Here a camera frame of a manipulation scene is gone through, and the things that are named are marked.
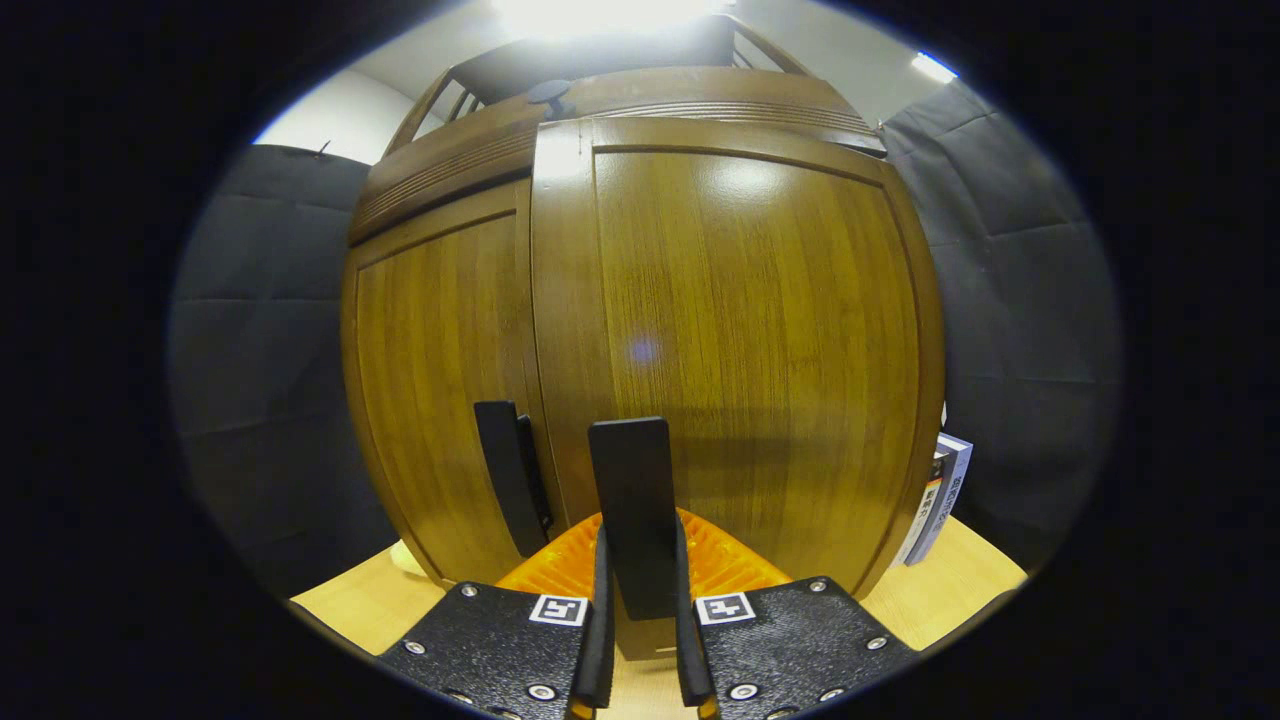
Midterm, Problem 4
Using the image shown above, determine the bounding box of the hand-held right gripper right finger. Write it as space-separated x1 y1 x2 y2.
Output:
672 510 919 720

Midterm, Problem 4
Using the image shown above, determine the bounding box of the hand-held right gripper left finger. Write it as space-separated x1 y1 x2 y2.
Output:
378 512 616 720

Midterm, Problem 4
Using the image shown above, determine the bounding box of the black door handle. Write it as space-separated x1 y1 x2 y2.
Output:
588 417 679 621
473 400 554 559

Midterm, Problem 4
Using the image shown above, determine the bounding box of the wooden shoe cabinet door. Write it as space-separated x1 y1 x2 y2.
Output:
530 117 946 661
340 180 561 586

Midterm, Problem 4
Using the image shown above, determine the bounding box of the wooden double-door shoe cabinet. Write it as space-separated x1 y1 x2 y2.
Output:
340 15 946 661

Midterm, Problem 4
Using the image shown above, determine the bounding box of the wooden cabinet drawer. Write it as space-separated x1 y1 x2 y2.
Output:
347 67 888 248

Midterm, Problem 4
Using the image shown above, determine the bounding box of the dark book with coloured spine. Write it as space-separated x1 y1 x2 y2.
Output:
893 450 949 567

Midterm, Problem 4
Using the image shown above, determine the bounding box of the black backdrop cloth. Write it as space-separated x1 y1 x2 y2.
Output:
880 80 1123 576
170 143 401 601

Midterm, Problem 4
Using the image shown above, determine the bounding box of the black round drawer knob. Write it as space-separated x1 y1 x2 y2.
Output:
526 80 576 121

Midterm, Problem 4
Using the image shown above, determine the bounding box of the large ceiling light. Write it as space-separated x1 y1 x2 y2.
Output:
490 0 736 36

